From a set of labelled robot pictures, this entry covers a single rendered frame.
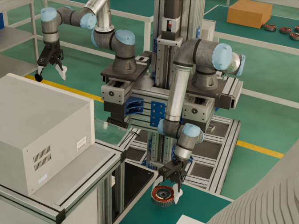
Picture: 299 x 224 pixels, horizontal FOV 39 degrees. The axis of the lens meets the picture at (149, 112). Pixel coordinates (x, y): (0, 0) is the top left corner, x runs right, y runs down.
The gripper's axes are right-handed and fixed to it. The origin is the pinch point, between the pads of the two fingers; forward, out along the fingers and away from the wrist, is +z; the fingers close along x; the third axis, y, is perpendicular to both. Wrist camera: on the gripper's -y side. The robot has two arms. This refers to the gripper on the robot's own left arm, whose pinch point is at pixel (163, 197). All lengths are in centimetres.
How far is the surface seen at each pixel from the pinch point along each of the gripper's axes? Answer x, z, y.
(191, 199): -6.7, -1.2, 15.3
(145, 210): 4.7, 9.0, -2.4
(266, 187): -71, -45, -118
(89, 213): 5.7, 6.9, -41.9
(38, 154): 16, -12, -67
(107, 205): 8.7, 6.5, -27.3
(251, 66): 118, -98, 334
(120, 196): 10.5, 3.8, -17.5
